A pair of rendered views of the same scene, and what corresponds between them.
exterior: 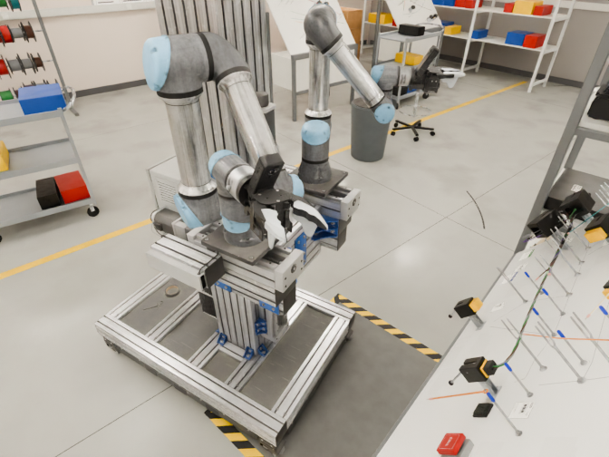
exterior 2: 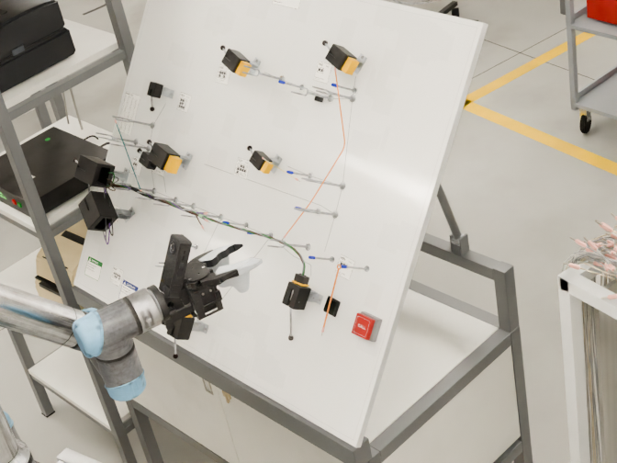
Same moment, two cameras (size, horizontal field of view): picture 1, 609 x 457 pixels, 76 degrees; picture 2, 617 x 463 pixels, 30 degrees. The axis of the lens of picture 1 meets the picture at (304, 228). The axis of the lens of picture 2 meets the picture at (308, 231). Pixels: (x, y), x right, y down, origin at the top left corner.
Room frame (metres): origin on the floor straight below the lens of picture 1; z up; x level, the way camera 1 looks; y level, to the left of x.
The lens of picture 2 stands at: (0.10, 1.76, 2.80)
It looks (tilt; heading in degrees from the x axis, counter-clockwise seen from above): 34 degrees down; 280
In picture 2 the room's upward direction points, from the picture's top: 12 degrees counter-clockwise
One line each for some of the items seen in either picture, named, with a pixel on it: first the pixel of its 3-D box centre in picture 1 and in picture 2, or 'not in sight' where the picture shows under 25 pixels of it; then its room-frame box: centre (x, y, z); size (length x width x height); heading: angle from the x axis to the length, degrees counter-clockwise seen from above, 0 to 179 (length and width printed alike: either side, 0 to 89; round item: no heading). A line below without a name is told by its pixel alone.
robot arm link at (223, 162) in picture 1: (231, 172); (106, 329); (0.80, 0.17, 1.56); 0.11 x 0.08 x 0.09; 34
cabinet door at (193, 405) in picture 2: not in sight; (169, 383); (1.07, -0.77, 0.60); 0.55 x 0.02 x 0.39; 138
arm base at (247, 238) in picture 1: (244, 221); not in sight; (1.09, 0.21, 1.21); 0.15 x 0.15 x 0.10
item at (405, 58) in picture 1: (408, 63); not in sight; (6.26, -1.59, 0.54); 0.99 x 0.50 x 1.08; 132
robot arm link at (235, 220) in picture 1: (242, 206); (117, 364); (0.80, 0.15, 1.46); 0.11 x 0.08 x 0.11; 124
